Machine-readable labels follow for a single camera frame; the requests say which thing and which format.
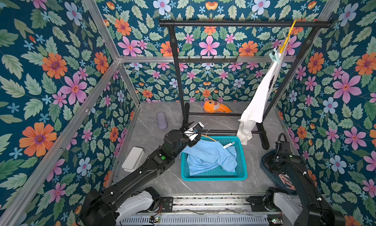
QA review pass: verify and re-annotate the yellow plastic hanger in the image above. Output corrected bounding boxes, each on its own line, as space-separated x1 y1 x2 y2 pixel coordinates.
279 20 297 54

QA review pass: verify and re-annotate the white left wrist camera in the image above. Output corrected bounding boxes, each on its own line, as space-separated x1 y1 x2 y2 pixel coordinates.
185 122 205 136

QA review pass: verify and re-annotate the orange plush fish toy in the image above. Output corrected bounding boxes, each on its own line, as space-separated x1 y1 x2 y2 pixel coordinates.
203 100 232 113

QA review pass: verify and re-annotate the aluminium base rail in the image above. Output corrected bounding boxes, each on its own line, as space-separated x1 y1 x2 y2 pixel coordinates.
114 193 333 226

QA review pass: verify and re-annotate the black clothes rack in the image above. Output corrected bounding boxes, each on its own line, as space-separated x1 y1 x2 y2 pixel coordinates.
159 19 333 150

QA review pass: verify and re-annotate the dark teal clothespin tray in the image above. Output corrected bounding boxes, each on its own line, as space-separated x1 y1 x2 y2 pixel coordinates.
260 150 297 195

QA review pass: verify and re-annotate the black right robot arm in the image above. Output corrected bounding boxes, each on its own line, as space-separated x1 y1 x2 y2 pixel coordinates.
246 133 346 226

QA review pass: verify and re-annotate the teal basket under shirt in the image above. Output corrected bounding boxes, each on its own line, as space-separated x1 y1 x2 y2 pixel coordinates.
181 136 248 182

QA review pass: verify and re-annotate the light green clothespin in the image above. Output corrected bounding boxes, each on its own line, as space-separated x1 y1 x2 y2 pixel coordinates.
269 49 281 65

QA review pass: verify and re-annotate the white t-shirt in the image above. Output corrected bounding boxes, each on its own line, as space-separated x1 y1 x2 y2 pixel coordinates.
237 54 284 145

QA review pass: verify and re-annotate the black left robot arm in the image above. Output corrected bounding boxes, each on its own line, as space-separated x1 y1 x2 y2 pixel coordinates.
77 122 204 226

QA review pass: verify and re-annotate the grey purple cylinder roller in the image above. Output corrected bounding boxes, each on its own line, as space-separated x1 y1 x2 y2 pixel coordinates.
157 112 168 130

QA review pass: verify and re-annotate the black wall hook rail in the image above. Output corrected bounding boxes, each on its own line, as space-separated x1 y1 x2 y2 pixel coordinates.
178 56 238 64

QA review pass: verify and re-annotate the white box on table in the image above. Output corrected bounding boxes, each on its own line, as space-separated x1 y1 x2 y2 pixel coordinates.
121 147 145 172

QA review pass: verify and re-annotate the wooden hanger metal hook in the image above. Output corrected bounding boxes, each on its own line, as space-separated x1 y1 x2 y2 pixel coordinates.
200 127 218 142

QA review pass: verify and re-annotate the light blue t-shirt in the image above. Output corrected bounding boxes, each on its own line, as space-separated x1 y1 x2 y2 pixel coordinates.
183 140 238 176

